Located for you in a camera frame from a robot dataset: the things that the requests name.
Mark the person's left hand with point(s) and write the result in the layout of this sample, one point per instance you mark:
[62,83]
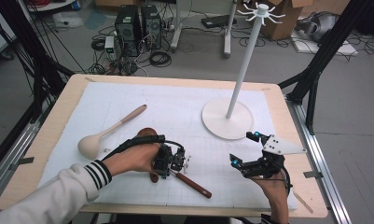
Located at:
[135,158]

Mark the flat black device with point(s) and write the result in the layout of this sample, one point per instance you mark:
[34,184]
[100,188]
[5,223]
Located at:
[214,21]

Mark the beige ladle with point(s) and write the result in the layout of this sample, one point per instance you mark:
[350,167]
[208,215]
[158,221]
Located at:
[91,144]

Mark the white foam board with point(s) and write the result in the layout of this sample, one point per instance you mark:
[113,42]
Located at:
[337,49]

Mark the black metal frame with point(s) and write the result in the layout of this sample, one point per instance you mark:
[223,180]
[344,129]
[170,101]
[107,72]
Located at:
[26,37]
[329,46]

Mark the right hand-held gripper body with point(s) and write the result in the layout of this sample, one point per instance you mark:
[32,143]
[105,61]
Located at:
[262,166]

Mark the round white table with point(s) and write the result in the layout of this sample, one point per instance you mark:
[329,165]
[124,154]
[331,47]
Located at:
[51,6]

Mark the aluminium rail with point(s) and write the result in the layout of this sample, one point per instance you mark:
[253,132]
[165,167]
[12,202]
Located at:
[4,168]
[330,193]

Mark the person's right hand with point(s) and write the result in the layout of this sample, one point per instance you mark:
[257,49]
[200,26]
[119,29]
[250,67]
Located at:
[274,194]

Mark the large cardboard box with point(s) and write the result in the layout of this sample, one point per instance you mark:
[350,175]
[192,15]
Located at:
[284,29]

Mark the metal clamp bracket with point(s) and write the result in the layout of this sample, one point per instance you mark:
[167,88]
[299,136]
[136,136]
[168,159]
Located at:
[23,161]
[313,174]

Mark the small white power box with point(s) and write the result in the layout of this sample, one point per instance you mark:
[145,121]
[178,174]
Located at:
[109,42]

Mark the white utensil rack stand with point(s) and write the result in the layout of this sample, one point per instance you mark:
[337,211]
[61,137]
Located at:
[228,124]

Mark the black computer tower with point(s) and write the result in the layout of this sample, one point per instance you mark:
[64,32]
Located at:
[151,26]
[127,29]

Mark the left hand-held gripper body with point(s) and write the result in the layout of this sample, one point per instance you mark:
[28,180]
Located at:
[163,158]

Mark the grey rounded appliance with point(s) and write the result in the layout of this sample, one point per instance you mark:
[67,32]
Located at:
[318,25]

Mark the clear plastic bag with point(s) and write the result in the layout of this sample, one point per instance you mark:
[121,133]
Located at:
[66,20]

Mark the white-legged desk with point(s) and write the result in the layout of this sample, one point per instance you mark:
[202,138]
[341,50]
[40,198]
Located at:
[176,39]

